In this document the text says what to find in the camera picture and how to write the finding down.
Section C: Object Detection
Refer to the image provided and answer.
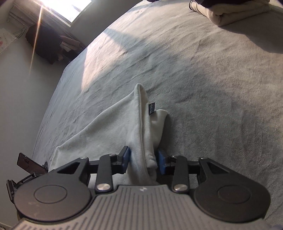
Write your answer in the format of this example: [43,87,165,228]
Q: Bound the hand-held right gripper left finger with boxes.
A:
[50,146,131,192]

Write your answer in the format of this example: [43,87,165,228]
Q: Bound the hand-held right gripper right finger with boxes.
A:
[157,149,235,192]

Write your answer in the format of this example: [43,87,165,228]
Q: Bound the white printed sweatshirt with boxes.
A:
[48,83,170,186]

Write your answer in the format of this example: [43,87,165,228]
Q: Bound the hanging dark clothes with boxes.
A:
[25,23,65,65]

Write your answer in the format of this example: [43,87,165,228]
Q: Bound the hanging pink clothes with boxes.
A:
[59,35,86,53]

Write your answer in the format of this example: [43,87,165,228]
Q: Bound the grey bed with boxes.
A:
[31,0,283,222]

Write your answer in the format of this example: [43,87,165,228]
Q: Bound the window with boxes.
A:
[33,0,93,23]

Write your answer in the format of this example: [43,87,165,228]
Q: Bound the folded beige garment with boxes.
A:
[189,0,271,27]

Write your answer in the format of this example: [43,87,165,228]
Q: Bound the folded black garment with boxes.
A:
[195,0,270,7]

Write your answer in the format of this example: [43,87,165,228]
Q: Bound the white wall poster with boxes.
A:
[0,27,18,54]

